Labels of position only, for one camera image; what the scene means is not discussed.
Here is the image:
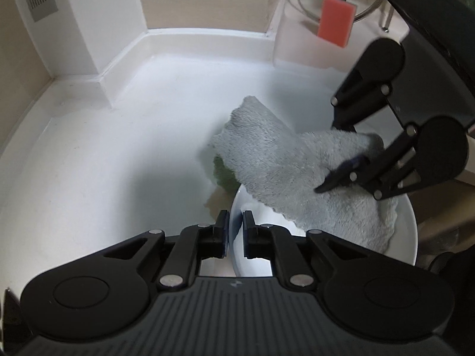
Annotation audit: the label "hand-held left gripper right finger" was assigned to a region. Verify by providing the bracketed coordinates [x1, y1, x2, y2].
[242, 209, 369, 290]

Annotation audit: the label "green scrap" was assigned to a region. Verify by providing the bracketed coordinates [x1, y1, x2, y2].
[212, 154, 243, 190]

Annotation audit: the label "white bowl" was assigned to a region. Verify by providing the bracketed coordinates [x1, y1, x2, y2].
[228, 182, 418, 278]

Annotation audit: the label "grey fluffy cloth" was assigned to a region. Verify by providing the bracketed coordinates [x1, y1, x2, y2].
[208, 96, 400, 257]

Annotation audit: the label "pink sponge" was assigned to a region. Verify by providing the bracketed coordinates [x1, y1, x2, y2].
[317, 0, 357, 48]

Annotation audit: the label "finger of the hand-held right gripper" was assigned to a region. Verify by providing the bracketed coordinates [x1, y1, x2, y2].
[330, 67, 393, 134]
[314, 123, 422, 201]

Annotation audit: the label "metal dish rack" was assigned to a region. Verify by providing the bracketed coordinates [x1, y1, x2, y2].
[379, 0, 398, 33]

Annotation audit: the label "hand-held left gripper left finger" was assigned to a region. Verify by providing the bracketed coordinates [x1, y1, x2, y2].
[103, 210, 229, 290]

